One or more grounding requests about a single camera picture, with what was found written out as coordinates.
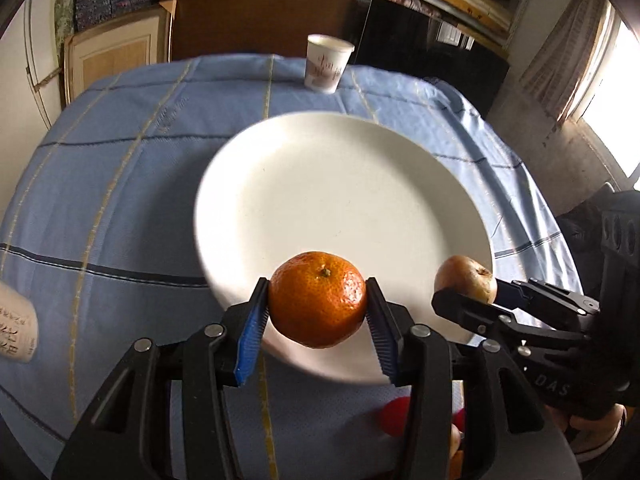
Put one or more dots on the blue checked tablecloth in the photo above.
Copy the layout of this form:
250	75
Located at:
99	233

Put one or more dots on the cardboard box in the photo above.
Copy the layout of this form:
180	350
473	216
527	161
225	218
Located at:
136	39

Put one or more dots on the red tomato top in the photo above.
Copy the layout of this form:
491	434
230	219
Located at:
392	417

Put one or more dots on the white oval plate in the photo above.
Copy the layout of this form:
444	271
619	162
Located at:
327	182

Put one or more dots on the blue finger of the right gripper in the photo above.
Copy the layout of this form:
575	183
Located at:
490	325
514	295

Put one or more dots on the person's right hand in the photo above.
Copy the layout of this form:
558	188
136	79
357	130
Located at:
587	438

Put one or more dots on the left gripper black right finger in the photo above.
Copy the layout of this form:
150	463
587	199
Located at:
385	332

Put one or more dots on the yellow bruised apple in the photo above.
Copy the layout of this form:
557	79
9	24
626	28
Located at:
468	278

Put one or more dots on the small mandarin orange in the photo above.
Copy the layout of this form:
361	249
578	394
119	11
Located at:
317	299

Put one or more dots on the white drink can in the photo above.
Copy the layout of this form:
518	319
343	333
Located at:
19	330

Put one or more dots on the white paper cup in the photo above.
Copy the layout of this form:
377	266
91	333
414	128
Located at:
326	60

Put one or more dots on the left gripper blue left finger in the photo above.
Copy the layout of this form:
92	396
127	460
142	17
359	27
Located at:
252	318

